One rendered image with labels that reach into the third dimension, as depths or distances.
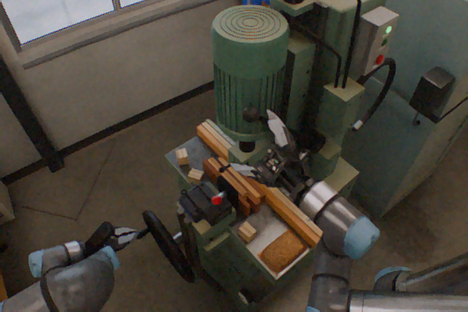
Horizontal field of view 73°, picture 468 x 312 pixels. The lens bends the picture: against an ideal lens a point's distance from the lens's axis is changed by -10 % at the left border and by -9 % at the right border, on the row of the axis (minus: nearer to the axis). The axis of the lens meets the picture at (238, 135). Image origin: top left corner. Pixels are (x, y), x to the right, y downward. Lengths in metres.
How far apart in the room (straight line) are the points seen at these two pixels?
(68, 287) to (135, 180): 1.76
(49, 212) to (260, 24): 1.99
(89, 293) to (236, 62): 0.54
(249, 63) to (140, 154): 1.85
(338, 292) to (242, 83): 0.48
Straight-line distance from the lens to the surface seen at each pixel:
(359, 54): 0.98
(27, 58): 2.19
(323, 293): 0.70
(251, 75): 0.78
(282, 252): 1.06
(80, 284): 0.69
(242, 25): 0.79
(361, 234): 0.65
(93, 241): 1.19
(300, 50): 0.87
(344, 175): 1.41
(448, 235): 2.47
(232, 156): 1.08
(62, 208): 2.46
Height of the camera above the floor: 1.91
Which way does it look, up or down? 49 degrees down
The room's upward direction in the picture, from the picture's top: straight up
